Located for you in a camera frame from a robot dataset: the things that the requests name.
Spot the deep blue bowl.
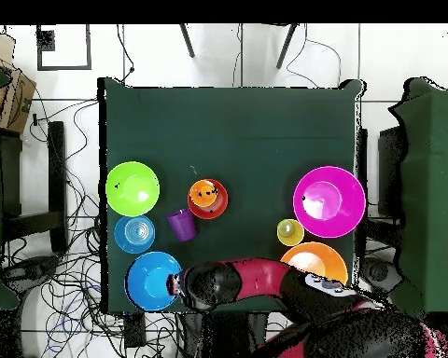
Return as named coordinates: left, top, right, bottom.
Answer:
left=123, top=251, right=183, bottom=312

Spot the purple cup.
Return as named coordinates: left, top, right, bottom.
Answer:
left=166, top=207, right=198, bottom=242

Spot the small red-orange bowl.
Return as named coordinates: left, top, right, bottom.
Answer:
left=187, top=177, right=230, bottom=220

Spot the orange cup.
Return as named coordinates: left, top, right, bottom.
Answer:
left=189, top=179, right=218, bottom=209

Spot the black power box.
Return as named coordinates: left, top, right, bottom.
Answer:
left=123, top=316, right=147, bottom=348

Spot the shallow blue bowl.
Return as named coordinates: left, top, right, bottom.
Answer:
left=114, top=214, right=157, bottom=255

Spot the lime green bowl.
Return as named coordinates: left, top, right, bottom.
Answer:
left=105, top=160, right=161, bottom=217

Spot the yellow cup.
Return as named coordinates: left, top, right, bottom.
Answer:
left=276, top=218, right=305, bottom=247

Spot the dark grey round base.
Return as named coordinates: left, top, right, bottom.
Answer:
left=3, top=255, right=61, bottom=296
left=359, top=256, right=403, bottom=296

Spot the large yellow-orange bowl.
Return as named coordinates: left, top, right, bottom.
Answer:
left=279, top=241, right=349, bottom=286

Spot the black bench stand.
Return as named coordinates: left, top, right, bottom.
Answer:
left=0, top=120, right=69, bottom=255

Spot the dark green table cloth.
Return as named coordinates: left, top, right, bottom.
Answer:
left=97, top=76, right=364, bottom=314

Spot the pink bowl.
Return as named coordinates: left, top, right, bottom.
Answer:
left=292, top=165, right=367, bottom=239

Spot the black tripod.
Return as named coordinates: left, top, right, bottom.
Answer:
left=178, top=23, right=300, bottom=70

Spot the cardboard box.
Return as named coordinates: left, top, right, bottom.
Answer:
left=0, top=29, right=37, bottom=135

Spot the black box stand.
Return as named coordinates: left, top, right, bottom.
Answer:
left=377, top=125, right=407, bottom=217

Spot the tangle of black cables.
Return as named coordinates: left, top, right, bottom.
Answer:
left=1, top=98, right=180, bottom=358

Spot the black cable with plug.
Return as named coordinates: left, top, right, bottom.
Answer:
left=115, top=23, right=136, bottom=85

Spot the black square frame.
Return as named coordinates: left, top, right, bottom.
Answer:
left=35, top=24, right=92, bottom=71

